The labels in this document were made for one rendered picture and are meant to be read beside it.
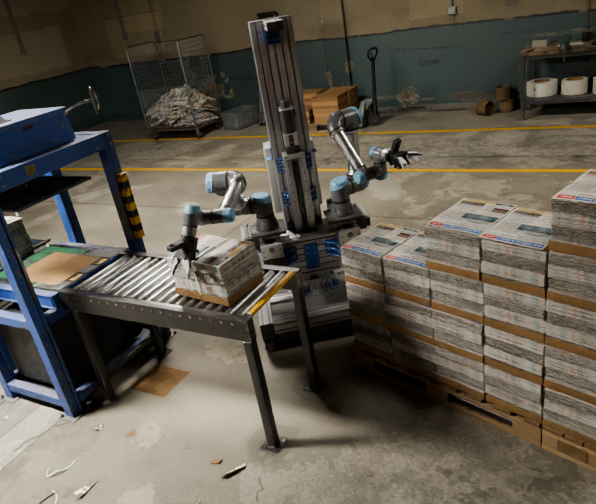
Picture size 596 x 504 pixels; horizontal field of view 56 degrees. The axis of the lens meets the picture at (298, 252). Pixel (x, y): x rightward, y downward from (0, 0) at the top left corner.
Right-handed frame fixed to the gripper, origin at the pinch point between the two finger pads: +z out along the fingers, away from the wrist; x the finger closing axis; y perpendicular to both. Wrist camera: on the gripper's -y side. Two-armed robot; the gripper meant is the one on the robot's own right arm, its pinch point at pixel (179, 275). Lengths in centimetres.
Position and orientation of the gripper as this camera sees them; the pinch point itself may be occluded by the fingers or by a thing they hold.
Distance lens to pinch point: 281.6
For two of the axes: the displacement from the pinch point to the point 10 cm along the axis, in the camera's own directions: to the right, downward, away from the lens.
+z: -1.4, 9.9, 0.1
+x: -8.1, -1.2, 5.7
